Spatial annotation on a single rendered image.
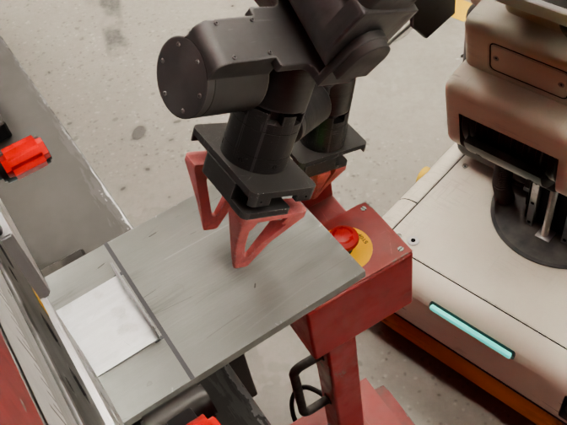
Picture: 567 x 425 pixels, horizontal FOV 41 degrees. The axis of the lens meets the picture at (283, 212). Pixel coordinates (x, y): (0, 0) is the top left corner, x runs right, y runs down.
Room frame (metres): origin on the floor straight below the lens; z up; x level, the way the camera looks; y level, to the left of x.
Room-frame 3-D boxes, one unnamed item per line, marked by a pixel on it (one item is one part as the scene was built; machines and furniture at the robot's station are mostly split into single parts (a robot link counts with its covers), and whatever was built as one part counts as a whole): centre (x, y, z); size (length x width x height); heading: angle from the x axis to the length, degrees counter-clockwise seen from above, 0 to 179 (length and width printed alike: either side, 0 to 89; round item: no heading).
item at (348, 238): (0.58, -0.07, 0.79); 0.04 x 0.04 x 0.04
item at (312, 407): (0.60, 0.01, 0.40); 0.06 x 0.02 x 0.18; 112
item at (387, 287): (0.62, -0.04, 0.75); 0.20 x 0.16 x 0.18; 22
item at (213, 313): (0.41, 0.09, 1.00); 0.26 x 0.18 x 0.01; 115
